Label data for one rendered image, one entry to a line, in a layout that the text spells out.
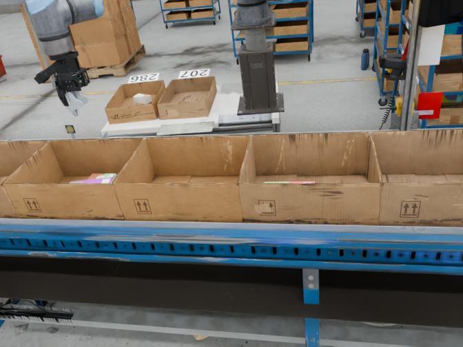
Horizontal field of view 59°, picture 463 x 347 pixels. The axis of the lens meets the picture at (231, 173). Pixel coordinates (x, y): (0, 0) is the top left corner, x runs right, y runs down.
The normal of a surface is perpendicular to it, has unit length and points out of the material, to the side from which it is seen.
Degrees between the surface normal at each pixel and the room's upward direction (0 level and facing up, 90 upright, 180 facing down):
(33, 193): 90
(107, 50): 91
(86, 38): 89
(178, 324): 0
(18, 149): 90
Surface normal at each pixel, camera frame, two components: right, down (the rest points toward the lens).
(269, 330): -0.12, -0.83
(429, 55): -0.17, 0.55
